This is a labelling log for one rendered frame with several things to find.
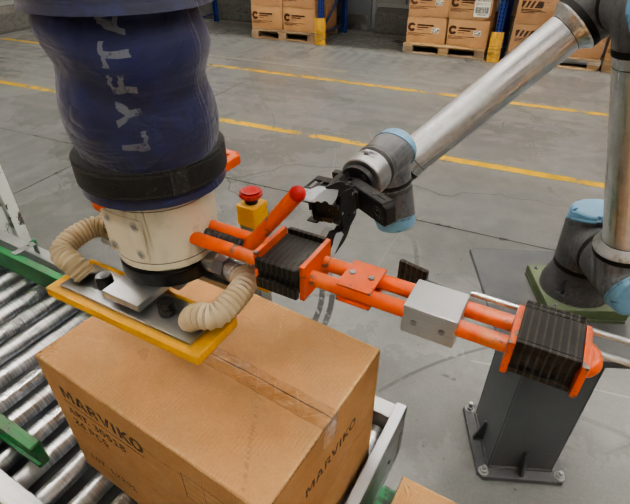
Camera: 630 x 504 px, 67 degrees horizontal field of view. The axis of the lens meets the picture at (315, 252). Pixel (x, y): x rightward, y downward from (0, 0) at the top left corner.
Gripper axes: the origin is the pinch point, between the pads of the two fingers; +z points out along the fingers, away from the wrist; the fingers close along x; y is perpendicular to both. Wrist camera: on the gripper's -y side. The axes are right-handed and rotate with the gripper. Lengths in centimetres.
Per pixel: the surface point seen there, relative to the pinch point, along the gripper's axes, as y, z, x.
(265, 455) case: -2.6, 23.6, -28.2
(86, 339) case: 46, 24, -24
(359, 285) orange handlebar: -15.0, 9.0, 3.3
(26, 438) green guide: 65, 43, -52
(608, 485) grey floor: -62, -69, -139
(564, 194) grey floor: -1, -296, -158
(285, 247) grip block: -1.8, 7.8, 4.5
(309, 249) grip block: -5.0, 6.2, 4.1
